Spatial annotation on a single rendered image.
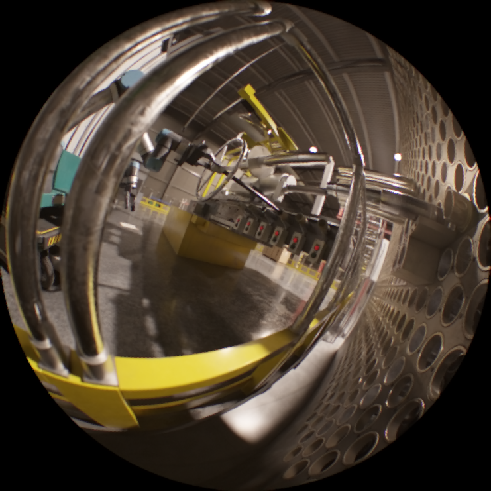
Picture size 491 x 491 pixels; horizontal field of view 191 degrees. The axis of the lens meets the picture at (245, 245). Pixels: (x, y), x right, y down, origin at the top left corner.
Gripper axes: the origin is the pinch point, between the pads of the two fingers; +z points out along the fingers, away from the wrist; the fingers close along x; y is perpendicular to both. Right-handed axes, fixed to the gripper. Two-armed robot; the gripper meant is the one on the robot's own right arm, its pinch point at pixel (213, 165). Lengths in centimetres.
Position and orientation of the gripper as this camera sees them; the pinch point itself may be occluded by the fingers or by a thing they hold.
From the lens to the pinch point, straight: 76.8
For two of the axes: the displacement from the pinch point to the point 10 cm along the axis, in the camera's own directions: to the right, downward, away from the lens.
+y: 1.6, -9.7, 1.9
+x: -7.1, 0.2, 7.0
